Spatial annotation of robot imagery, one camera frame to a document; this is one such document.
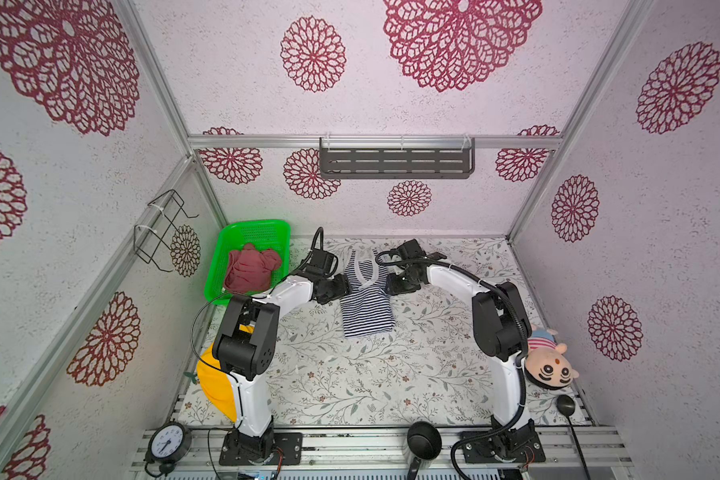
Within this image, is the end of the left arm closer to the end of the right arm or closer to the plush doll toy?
the end of the right arm

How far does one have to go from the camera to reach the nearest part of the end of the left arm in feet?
2.46

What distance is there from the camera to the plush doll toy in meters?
0.79

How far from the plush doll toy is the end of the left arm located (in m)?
0.56
